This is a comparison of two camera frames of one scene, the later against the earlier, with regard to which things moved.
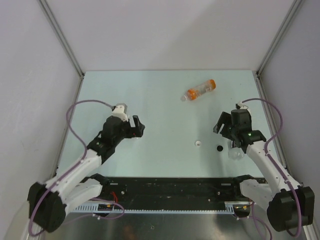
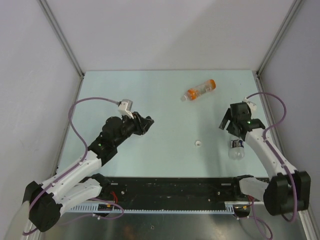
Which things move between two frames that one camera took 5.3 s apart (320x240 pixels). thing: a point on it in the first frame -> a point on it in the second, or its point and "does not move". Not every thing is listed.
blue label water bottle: (236, 153) does not move
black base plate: (175, 190) does not move
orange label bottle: (192, 94) does not move
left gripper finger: (139, 127) -> (148, 122)
